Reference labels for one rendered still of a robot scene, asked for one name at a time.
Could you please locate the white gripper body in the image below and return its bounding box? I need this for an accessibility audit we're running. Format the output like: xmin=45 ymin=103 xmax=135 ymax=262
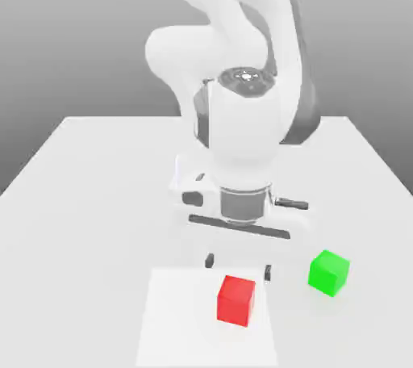
xmin=186 ymin=211 xmax=307 ymax=256

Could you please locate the small red cube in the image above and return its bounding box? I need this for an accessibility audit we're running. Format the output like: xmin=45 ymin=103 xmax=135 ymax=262
xmin=216 ymin=274 xmax=257 ymax=328

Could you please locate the small green cube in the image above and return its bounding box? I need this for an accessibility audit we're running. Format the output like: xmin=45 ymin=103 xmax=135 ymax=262
xmin=307 ymin=249 xmax=352 ymax=298

